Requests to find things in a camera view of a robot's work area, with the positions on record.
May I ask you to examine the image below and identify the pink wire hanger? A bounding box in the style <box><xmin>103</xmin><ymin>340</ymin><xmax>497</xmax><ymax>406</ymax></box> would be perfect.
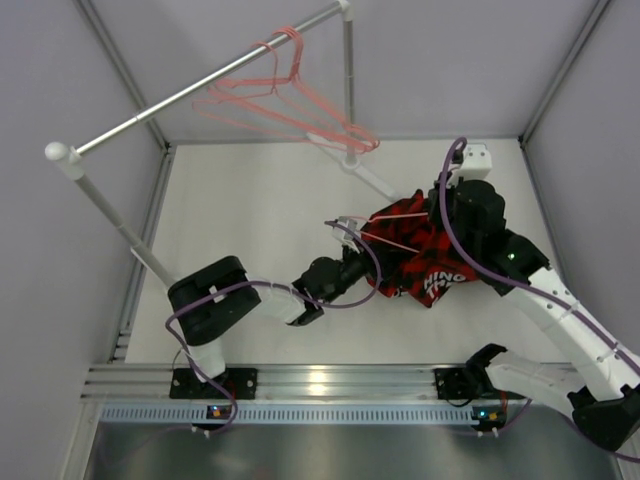
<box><xmin>330</xmin><ymin>212</ymin><xmax>429</xmax><ymax>254</ymax></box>
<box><xmin>271</xmin><ymin>26</ymin><xmax>380</xmax><ymax>154</ymax></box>
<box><xmin>192</xmin><ymin>42</ymin><xmax>359</xmax><ymax>154</ymax></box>

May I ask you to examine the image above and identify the red black plaid shirt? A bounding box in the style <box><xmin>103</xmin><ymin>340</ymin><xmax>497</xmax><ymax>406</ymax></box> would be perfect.
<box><xmin>365</xmin><ymin>189</ymin><xmax>480</xmax><ymax>308</ymax></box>

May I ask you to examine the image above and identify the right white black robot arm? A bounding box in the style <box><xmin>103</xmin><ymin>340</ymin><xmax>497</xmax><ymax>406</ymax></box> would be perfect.
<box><xmin>428</xmin><ymin>179</ymin><xmax>639</xmax><ymax>452</ymax></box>

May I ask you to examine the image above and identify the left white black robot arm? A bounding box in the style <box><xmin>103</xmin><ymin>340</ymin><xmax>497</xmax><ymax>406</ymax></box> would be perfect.
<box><xmin>168</xmin><ymin>243</ymin><xmax>384</xmax><ymax>383</ymax></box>

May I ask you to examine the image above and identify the silver clothes rack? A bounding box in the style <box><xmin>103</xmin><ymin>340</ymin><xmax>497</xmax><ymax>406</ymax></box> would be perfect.
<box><xmin>45</xmin><ymin>1</ymin><xmax>397</xmax><ymax>287</ymax></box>

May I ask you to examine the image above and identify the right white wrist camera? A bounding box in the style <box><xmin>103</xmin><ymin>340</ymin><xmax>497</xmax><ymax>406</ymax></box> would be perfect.
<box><xmin>452</xmin><ymin>143</ymin><xmax>493</xmax><ymax>180</ymax></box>

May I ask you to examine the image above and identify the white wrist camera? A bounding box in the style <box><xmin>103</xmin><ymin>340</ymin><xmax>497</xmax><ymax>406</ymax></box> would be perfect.
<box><xmin>452</xmin><ymin>143</ymin><xmax>493</xmax><ymax>180</ymax></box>
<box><xmin>331</xmin><ymin>216</ymin><xmax>358</xmax><ymax>250</ymax></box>

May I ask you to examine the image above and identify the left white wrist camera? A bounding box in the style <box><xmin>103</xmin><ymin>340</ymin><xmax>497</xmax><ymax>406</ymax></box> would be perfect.
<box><xmin>331</xmin><ymin>216</ymin><xmax>358</xmax><ymax>250</ymax></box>

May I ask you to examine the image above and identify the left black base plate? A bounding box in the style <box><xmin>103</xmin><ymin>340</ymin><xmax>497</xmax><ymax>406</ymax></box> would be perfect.
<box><xmin>169</xmin><ymin>367</ymin><xmax>258</xmax><ymax>400</ymax></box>

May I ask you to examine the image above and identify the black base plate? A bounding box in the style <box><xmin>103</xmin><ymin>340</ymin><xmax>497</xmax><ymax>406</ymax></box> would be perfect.
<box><xmin>169</xmin><ymin>367</ymin><xmax>258</xmax><ymax>400</ymax></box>
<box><xmin>434</xmin><ymin>367</ymin><xmax>486</xmax><ymax>407</ymax></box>

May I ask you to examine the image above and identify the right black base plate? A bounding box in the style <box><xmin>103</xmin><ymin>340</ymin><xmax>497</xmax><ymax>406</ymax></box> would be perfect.
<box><xmin>434</xmin><ymin>367</ymin><xmax>486</xmax><ymax>407</ymax></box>

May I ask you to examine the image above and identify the perforated cable duct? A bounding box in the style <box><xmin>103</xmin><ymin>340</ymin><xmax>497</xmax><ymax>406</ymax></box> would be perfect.
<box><xmin>100</xmin><ymin>403</ymin><xmax>483</xmax><ymax>426</ymax></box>

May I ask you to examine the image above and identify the aluminium mounting rail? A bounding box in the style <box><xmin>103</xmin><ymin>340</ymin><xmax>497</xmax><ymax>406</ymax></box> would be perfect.
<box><xmin>79</xmin><ymin>362</ymin><xmax>626</xmax><ymax>401</ymax></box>

